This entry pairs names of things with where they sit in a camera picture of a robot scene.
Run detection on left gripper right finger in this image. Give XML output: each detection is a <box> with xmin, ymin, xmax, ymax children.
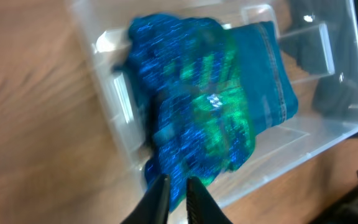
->
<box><xmin>186</xmin><ymin>177</ymin><xmax>232</xmax><ymax>224</ymax></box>

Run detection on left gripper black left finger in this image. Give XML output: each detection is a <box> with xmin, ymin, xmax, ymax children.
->
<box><xmin>121</xmin><ymin>174</ymin><xmax>170</xmax><ymax>224</ymax></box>

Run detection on blue sequin garment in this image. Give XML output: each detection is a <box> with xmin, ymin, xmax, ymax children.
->
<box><xmin>126</xmin><ymin>14</ymin><xmax>255</xmax><ymax>210</ymax></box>

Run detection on blue denim jeans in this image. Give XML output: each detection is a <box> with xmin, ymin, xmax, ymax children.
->
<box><xmin>229</xmin><ymin>21</ymin><xmax>298</xmax><ymax>135</ymax></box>

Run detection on clear plastic storage bin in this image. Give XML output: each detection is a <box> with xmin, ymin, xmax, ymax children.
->
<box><xmin>68</xmin><ymin>0</ymin><xmax>358</xmax><ymax>207</ymax></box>

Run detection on small folded black garment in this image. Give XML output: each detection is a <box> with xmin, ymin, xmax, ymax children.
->
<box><xmin>282</xmin><ymin>0</ymin><xmax>358</xmax><ymax>117</ymax></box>

